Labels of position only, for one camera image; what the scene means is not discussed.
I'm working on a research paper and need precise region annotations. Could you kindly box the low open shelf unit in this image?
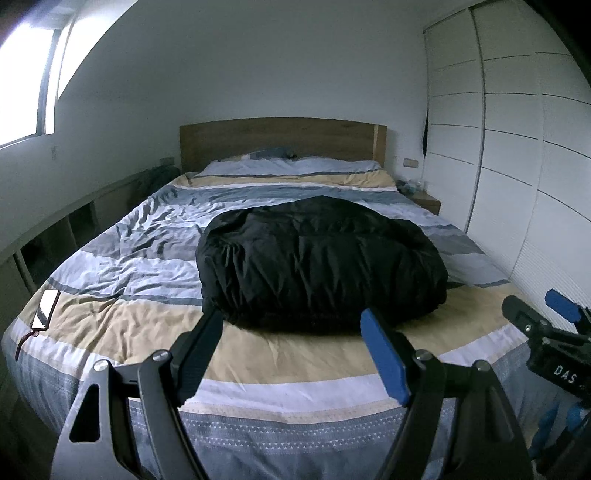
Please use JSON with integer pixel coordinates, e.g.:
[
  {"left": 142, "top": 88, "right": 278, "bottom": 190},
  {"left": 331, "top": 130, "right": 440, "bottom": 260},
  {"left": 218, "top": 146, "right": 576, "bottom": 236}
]
[{"left": 0, "top": 172, "right": 182, "bottom": 333}]

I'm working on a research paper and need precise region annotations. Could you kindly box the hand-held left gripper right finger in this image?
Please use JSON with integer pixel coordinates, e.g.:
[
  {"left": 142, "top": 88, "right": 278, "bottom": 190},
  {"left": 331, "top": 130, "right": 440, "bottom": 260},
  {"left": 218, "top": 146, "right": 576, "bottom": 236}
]
[{"left": 359, "top": 307, "right": 539, "bottom": 480}]

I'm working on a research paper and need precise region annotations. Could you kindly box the window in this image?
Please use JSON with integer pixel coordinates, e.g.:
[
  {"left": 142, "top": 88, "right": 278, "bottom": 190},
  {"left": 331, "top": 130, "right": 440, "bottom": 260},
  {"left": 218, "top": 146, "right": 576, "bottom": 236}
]
[{"left": 0, "top": 0, "right": 81, "bottom": 149}]

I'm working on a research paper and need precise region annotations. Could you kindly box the grey pillow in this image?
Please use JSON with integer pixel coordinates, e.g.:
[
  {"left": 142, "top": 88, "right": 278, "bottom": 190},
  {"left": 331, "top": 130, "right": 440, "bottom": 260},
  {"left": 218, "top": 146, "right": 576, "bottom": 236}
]
[{"left": 247, "top": 147, "right": 298, "bottom": 161}]

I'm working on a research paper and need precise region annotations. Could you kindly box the person's right hand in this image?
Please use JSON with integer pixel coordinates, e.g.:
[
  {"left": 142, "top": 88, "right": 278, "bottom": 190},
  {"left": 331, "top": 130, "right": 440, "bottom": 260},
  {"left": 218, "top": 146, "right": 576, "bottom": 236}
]
[{"left": 529, "top": 401, "right": 586, "bottom": 459}]

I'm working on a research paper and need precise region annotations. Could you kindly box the wooden nightstand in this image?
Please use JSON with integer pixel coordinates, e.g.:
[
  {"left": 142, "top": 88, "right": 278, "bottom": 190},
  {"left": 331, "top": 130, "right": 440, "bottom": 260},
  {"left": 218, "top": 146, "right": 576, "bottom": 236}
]
[{"left": 406, "top": 191, "right": 442, "bottom": 216}]

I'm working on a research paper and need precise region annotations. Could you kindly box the light blue pillow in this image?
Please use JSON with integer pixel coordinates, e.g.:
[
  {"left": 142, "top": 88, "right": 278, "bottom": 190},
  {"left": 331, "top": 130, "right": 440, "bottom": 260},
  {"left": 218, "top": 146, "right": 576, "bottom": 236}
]
[{"left": 196, "top": 158, "right": 383, "bottom": 177}]

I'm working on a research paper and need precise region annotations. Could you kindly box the striped duvet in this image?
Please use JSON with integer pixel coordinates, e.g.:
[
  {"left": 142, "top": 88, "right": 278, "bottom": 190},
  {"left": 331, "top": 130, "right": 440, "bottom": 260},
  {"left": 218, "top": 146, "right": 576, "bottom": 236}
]
[{"left": 1, "top": 159, "right": 578, "bottom": 480}]

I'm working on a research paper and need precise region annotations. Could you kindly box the black down jacket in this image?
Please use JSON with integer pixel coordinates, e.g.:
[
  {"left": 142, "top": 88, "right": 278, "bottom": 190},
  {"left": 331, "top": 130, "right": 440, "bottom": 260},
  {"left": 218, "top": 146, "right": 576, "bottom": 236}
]
[{"left": 196, "top": 195, "right": 450, "bottom": 334}]

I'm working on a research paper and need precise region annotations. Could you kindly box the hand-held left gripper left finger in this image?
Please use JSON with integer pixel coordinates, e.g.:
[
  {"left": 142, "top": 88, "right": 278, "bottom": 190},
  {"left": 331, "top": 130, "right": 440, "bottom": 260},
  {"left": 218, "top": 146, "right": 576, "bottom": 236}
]
[{"left": 48, "top": 308, "right": 225, "bottom": 480}]

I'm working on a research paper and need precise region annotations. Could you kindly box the dark bag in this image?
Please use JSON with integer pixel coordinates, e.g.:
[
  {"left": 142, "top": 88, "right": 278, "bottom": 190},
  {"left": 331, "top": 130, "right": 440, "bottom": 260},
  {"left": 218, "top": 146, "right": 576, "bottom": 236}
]
[{"left": 136, "top": 165, "right": 182, "bottom": 201}]

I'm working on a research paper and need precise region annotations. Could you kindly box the dark charging cable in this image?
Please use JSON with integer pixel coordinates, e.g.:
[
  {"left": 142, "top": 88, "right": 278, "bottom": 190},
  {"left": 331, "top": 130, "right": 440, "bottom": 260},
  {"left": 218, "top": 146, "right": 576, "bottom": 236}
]
[{"left": 14, "top": 329, "right": 38, "bottom": 363}]

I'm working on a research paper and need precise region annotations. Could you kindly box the wooden headboard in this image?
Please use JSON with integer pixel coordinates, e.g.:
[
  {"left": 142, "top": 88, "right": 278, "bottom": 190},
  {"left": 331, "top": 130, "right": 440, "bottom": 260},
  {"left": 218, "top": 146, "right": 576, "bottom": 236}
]
[{"left": 179, "top": 117, "right": 387, "bottom": 174}]

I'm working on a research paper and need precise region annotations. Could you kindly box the smartphone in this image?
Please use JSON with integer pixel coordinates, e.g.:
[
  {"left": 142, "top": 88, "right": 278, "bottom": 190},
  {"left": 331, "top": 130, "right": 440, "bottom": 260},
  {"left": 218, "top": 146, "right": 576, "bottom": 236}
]
[{"left": 30, "top": 289, "right": 61, "bottom": 332}]

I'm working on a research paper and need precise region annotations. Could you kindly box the white wardrobe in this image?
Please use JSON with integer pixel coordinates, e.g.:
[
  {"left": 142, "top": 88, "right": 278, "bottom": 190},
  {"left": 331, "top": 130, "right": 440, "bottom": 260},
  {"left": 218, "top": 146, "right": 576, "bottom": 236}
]
[{"left": 422, "top": 0, "right": 591, "bottom": 319}]

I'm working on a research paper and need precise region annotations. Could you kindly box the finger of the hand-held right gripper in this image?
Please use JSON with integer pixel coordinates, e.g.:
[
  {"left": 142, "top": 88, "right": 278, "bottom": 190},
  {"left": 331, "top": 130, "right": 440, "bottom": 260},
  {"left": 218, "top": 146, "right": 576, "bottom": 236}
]
[
  {"left": 501, "top": 294, "right": 551, "bottom": 337},
  {"left": 544, "top": 288, "right": 591, "bottom": 326}
]

